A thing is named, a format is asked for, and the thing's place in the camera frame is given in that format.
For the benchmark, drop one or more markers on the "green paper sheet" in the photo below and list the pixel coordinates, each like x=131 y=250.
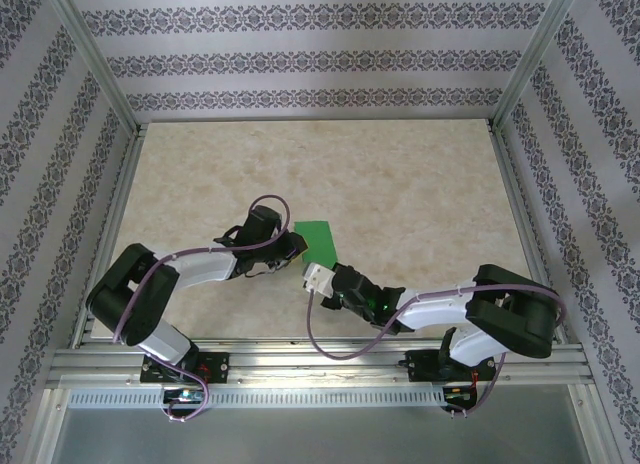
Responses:
x=317 y=239

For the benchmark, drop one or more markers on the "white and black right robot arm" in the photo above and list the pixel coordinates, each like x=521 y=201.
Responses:
x=435 y=309

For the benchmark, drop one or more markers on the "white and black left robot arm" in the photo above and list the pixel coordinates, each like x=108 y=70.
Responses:
x=200 y=266

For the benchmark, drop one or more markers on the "small controller board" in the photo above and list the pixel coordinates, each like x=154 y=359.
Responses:
x=457 y=393
x=185 y=395

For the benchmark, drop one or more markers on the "grey metal panel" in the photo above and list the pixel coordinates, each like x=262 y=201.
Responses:
x=320 y=434

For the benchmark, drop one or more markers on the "aluminium mounting rail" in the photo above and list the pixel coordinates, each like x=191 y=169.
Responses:
x=310 y=364

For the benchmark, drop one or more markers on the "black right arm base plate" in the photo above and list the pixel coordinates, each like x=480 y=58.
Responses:
x=420 y=366

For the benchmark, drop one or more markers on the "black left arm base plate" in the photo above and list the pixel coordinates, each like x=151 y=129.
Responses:
x=215 y=366

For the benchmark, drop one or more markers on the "aluminium side rail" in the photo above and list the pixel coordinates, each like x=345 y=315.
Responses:
x=107 y=234
x=529 y=234

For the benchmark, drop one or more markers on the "aluminium frame post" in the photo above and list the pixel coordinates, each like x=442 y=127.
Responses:
x=95 y=59
x=532 y=59

